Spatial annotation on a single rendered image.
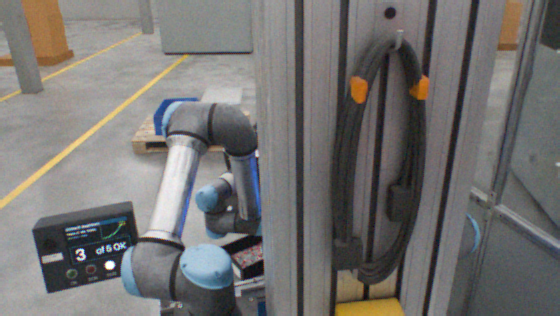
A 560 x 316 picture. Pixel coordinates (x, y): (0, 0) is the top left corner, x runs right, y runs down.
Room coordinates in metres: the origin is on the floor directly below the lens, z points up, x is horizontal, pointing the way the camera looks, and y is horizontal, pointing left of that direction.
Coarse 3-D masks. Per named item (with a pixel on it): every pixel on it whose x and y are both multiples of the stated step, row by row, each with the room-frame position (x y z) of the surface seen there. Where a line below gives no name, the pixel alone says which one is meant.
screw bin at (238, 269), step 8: (240, 240) 1.41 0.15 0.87; (248, 240) 1.43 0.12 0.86; (256, 240) 1.45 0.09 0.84; (224, 248) 1.37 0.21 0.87; (232, 248) 1.39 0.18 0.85; (240, 248) 1.41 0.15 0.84; (232, 264) 1.30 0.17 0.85; (256, 264) 1.26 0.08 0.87; (240, 272) 1.25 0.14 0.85; (248, 272) 1.25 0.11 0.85; (256, 272) 1.27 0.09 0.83
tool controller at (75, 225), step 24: (48, 216) 1.06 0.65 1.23; (72, 216) 1.03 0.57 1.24; (96, 216) 1.01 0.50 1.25; (120, 216) 1.03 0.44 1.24; (48, 240) 0.95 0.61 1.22; (72, 240) 0.97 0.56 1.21; (96, 240) 0.99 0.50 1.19; (120, 240) 1.01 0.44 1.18; (48, 264) 0.94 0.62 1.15; (96, 264) 0.97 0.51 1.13; (120, 264) 0.99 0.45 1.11; (48, 288) 0.92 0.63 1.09
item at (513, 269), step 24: (480, 216) 1.46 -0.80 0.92; (504, 240) 1.33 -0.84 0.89; (528, 240) 1.25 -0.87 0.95; (456, 264) 1.53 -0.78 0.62; (504, 264) 1.31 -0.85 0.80; (528, 264) 1.22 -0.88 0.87; (552, 264) 1.15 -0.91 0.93; (456, 288) 1.50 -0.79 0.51; (480, 288) 1.39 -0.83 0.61; (504, 288) 1.29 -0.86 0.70; (528, 288) 1.20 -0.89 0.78; (552, 288) 1.12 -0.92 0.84; (456, 312) 1.48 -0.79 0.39; (480, 312) 1.36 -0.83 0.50; (504, 312) 1.26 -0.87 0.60; (528, 312) 1.18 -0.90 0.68; (552, 312) 1.10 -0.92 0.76
